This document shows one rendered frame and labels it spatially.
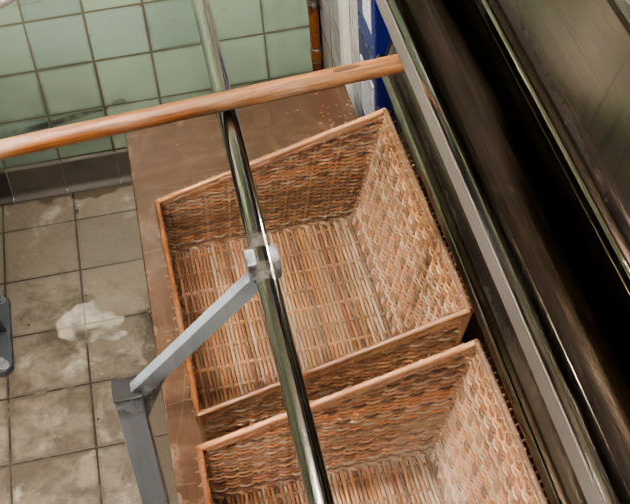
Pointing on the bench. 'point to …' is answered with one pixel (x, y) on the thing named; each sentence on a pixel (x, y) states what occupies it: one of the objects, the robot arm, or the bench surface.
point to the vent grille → (367, 97)
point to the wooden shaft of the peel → (46, 139)
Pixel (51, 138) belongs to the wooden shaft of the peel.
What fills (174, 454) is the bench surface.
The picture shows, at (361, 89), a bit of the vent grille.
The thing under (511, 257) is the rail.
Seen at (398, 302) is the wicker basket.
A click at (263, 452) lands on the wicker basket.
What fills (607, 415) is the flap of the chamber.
